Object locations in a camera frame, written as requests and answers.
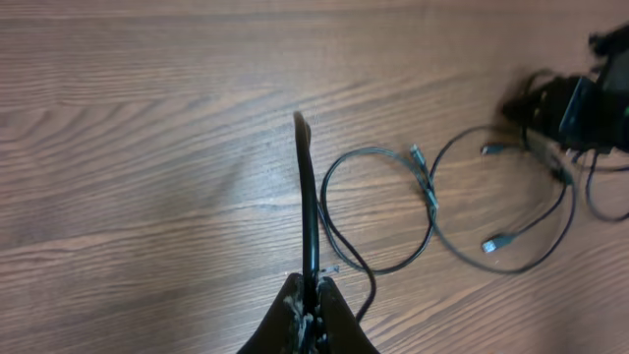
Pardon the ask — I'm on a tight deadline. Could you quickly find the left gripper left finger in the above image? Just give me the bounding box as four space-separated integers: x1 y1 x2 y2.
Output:
238 273 305 354

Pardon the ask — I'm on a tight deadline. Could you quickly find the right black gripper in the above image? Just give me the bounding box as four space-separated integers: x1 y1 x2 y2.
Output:
501 73 614 152

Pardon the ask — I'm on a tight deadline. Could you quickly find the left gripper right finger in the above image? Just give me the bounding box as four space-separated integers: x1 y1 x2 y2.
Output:
317 277 378 354

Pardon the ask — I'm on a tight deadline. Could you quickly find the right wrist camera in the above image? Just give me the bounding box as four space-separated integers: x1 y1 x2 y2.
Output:
559 25 628 150

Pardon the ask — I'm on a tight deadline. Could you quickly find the black USB cable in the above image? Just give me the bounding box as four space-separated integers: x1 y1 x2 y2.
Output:
410 125 579 275
293 111 440 324

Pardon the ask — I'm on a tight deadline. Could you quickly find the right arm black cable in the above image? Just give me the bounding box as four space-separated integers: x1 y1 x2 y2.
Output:
564 147 629 223

